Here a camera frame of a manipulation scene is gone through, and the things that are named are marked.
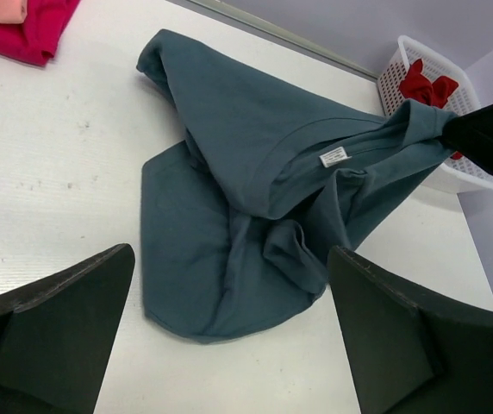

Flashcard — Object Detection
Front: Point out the crumpled dark red t shirt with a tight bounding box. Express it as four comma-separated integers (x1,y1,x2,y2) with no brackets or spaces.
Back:
398,58,465,161

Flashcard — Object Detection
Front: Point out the folded magenta t shirt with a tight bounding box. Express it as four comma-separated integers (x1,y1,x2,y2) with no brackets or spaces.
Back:
0,0,79,67

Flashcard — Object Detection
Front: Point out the white perforated plastic basket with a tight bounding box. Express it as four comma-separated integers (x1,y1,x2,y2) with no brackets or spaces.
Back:
377,35,493,194

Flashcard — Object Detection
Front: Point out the folded salmon pink t shirt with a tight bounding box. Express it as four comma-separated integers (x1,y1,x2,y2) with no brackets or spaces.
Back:
0,0,28,24

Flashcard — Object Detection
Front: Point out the teal blue t shirt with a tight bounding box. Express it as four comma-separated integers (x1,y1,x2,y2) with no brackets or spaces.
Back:
137,29,454,343

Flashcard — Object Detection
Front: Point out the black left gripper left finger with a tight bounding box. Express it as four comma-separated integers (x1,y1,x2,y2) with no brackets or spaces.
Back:
0,243,135,413

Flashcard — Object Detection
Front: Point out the aluminium table edge rail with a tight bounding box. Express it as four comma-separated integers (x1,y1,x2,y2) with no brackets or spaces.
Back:
189,1,378,82

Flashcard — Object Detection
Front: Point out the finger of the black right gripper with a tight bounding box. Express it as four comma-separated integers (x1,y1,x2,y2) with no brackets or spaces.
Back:
438,85,493,186

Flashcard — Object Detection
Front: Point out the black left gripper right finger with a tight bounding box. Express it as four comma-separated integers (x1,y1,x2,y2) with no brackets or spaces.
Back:
328,248,493,413

